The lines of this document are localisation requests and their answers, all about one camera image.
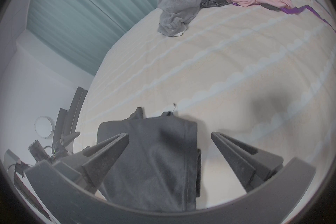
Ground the round white mirror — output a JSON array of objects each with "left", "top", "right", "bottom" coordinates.
[{"left": 35, "top": 116, "right": 55, "bottom": 139}]

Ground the bed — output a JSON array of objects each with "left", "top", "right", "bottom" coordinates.
[{"left": 71, "top": 0, "right": 336, "bottom": 211}]

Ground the black chest of drawers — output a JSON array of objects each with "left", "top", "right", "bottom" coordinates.
[{"left": 66, "top": 86, "right": 89, "bottom": 139}]

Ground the black topped dressing table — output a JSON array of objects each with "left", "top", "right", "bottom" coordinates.
[{"left": 53, "top": 107, "right": 68, "bottom": 148}]

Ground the black T-shirt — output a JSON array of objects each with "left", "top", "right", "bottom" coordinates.
[{"left": 97, "top": 103, "right": 202, "bottom": 213}]

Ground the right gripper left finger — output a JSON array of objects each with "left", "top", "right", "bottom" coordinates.
[{"left": 54, "top": 133, "right": 130, "bottom": 193}]

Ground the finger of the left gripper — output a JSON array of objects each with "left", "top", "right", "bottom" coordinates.
[{"left": 61, "top": 132, "right": 81, "bottom": 146}]

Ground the blue-green curtain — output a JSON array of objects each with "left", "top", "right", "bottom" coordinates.
[{"left": 26, "top": 0, "right": 216, "bottom": 76}]

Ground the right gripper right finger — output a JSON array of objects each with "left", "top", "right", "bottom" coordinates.
[{"left": 211, "top": 132, "right": 284, "bottom": 193}]

